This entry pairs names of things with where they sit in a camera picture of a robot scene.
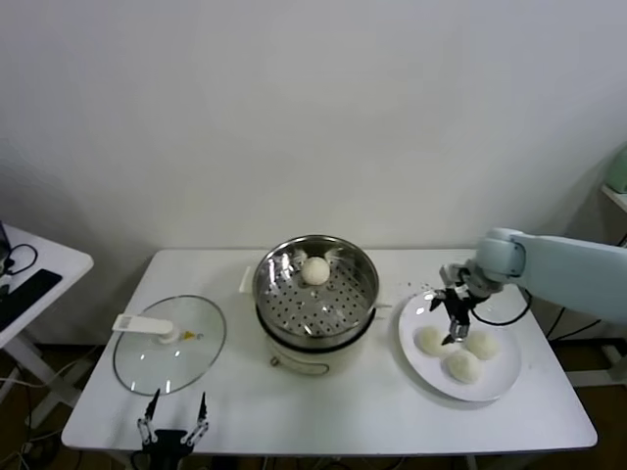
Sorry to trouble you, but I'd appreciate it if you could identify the black desk cable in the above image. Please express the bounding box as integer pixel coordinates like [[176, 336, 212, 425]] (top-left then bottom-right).
[[5, 243, 39, 276]]

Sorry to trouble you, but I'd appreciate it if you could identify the black power cable with adapter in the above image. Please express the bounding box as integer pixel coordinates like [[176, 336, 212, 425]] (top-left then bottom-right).
[[546, 305, 603, 343]]

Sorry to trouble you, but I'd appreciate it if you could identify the white electric cooker pot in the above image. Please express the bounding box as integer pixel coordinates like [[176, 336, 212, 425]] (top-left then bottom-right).
[[238, 266, 396, 378]]

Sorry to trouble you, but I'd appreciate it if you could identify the white round plate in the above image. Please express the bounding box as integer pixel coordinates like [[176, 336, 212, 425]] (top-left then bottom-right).
[[397, 291, 522, 403]]

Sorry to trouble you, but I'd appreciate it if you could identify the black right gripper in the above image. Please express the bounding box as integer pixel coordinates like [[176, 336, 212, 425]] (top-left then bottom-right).
[[429, 286, 476, 346]]

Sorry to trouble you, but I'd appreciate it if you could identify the white furniture leg base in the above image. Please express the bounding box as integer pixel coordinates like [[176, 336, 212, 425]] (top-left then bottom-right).
[[567, 342, 627, 388]]

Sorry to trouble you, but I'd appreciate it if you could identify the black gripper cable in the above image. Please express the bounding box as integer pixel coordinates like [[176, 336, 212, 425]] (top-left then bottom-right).
[[469, 288, 534, 327]]

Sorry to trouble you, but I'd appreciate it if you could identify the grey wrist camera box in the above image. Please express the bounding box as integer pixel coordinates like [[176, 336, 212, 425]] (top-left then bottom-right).
[[439, 262, 469, 288]]

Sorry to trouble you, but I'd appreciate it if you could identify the white floor cable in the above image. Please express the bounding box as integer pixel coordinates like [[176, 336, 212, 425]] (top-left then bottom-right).
[[0, 345, 99, 388]]

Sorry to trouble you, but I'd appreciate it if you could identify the black keyboard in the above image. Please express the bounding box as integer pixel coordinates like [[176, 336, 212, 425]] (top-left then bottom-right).
[[0, 268, 64, 332]]

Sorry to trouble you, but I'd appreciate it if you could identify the white side desk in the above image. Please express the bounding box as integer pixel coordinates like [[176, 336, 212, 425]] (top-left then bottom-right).
[[0, 222, 95, 412]]

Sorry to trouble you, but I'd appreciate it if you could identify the perforated steel steamer basket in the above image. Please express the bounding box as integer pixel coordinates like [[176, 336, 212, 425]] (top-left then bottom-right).
[[252, 235, 381, 350]]

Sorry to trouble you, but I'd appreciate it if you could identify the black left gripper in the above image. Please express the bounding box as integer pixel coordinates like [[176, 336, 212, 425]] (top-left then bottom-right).
[[136, 389, 211, 455]]

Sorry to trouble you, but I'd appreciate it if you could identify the mint green appliance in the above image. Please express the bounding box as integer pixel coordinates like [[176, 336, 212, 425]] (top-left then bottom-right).
[[605, 145, 627, 195]]

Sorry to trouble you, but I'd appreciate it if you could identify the white steamed baozi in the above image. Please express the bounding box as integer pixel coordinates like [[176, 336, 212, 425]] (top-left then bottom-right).
[[462, 330, 502, 362], [414, 326, 452, 356], [442, 351, 484, 386], [300, 258, 329, 286]]

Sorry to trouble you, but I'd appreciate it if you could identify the white shelf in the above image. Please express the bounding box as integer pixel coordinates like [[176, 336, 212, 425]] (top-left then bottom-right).
[[600, 184, 627, 214]]

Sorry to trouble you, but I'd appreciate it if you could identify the glass lid with white handle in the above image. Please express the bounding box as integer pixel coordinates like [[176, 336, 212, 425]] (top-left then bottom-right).
[[112, 294, 228, 397]]

